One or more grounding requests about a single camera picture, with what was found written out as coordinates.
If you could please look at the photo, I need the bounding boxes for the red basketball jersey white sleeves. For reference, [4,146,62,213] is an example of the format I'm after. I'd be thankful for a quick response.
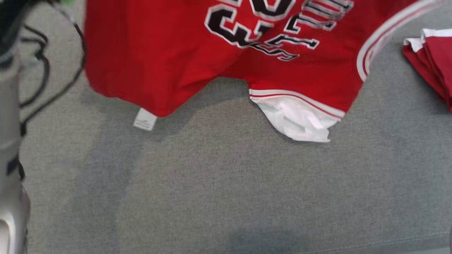
[84,0,442,143]

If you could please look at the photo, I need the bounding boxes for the grey fabric sofa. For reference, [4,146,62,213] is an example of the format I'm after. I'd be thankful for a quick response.
[0,0,452,254]

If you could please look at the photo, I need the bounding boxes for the red shorts white trim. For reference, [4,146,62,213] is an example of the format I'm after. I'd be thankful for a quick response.
[403,28,452,113]

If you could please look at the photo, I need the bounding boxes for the thin black cable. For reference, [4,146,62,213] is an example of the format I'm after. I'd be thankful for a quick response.
[19,24,50,109]
[20,11,87,137]

